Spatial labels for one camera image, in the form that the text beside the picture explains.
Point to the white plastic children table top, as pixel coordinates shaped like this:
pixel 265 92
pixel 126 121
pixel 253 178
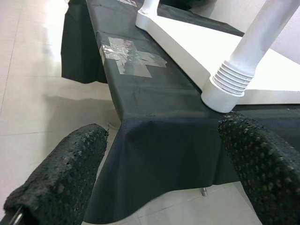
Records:
pixel 187 42

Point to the white plastic table leg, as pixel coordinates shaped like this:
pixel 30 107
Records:
pixel 257 35
pixel 150 4

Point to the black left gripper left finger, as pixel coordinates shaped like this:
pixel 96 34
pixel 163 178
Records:
pixel 58 178

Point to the grey metal table leg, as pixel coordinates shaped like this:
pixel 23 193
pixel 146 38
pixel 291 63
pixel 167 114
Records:
pixel 204 191

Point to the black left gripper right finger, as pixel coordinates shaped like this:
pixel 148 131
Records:
pixel 264 168

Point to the crumpled clear plastic bag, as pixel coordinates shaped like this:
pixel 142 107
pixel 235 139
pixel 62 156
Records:
pixel 131 58

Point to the black plastic table cover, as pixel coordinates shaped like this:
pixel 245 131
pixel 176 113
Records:
pixel 164 140

